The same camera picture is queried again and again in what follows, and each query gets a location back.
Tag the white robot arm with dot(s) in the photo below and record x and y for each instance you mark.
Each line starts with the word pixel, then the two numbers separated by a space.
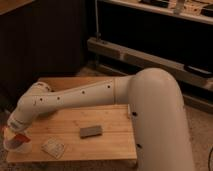
pixel 157 111

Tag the white ceramic cup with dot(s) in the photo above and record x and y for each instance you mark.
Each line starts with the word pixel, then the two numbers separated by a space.
pixel 23 149

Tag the red pepper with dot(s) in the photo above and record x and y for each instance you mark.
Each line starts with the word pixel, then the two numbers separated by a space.
pixel 18 140

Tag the grey rectangular sponge block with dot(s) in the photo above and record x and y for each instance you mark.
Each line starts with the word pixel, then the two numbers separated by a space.
pixel 90 131

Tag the small white block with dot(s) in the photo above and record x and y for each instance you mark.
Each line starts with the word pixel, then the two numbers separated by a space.
pixel 128 112

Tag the wooden shelf beam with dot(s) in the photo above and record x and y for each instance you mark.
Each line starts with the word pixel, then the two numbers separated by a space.
pixel 144 60

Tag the black device on shelf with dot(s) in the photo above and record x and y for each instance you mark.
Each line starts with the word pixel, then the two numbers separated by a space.
pixel 198 72

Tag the vertical metal pole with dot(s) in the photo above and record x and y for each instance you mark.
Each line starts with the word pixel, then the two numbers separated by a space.
pixel 97 20

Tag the clear plastic packet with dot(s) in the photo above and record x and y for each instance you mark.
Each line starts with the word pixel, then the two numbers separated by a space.
pixel 53 147

